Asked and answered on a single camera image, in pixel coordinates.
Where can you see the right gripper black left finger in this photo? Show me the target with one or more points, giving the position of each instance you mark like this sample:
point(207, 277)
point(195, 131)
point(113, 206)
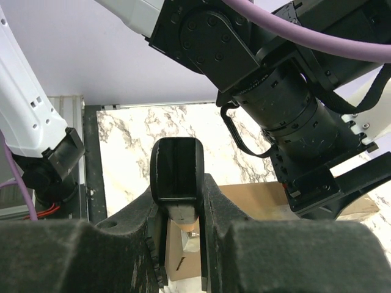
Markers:
point(120, 254)

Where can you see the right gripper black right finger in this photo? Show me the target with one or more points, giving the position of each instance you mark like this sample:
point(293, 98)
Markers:
point(240, 254)

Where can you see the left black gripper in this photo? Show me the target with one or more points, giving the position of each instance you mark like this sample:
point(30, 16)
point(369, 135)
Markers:
point(304, 169)

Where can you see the brown cardboard express box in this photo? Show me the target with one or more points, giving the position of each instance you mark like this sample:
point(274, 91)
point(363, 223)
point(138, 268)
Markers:
point(261, 201)

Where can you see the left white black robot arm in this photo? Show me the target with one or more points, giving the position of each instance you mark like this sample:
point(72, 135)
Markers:
point(297, 72)

